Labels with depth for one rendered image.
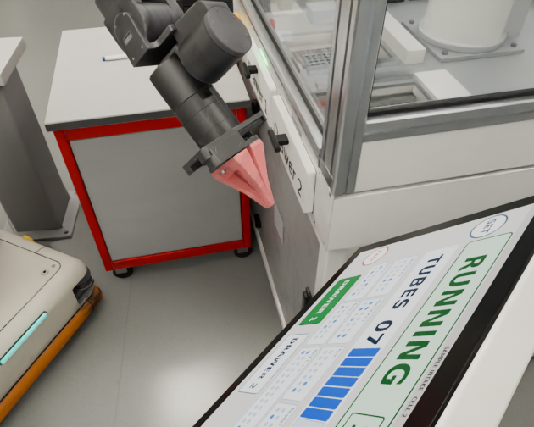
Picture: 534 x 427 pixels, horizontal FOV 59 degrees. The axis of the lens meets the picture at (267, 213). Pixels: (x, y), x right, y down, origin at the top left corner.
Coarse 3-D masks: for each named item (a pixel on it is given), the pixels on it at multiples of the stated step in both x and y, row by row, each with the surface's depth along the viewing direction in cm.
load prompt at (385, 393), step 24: (480, 240) 47; (504, 240) 44; (456, 264) 45; (480, 264) 42; (456, 288) 41; (432, 312) 40; (456, 312) 38; (408, 336) 40; (432, 336) 37; (384, 360) 39; (408, 360) 36; (384, 384) 36; (408, 384) 34; (360, 408) 35; (384, 408) 33
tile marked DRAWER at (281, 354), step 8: (288, 336) 57; (296, 336) 55; (304, 336) 54; (288, 344) 55; (296, 344) 53; (272, 352) 56; (280, 352) 54; (288, 352) 53; (272, 360) 54; (280, 360) 52; (264, 368) 53; (272, 368) 52; (280, 368) 51; (256, 376) 53; (264, 376) 51; (272, 376) 50; (248, 384) 52; (256, 384) 51; (264, 384) 49; (240, 392) 52; (248, 392) 50; (256, 392) 49
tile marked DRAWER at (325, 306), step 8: (344, 280) 62; (352, 280) 60; (336, 288) 61; (344, 288) 59; (328, 296) 61; (336, 296) 59; (320, 304) 60; (328, 304) 58; (336, 304) 56; (312, 312) 59; (320, 312) 57; (328, 312) 56; (304, 320) 58; (312, 320) 57; (320, 320) 55
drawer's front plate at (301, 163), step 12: (276, 96) 108; (276, 108) 106; (276, 120) 108; (288, 120) 101; (276, 132) 110; (288, 132) 98; (288, 144) 100; (300, 144) 95; (288, 156) 102; (300, 156) 92; (288, 168) 104; (300, 168) 93; (312, 168) 90; (300, 180) 95; (312, 180) 90; (300, 192) 96; (312, 192) 92; (300, 204) 98; (312, 204) 95
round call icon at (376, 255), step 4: (392, 244) 62; (376, 248) 65; (380, 248) 64; (384, 248) 63; (388, 248) 62; (372, 252) 64; (376, 252) 63; (380, 252) 62; (384, 252) 61; (368, 256) 64; (372, 256) 63; (376, 256) 62; (380, 256) 61; (364, 260) 64; (368, 260) 63; (372, 260) 62; (376, 260) 61; (380, 260) 60; (360, 264) 63; (364, 264) 62; (368, 264) 61; (356, 268) 63
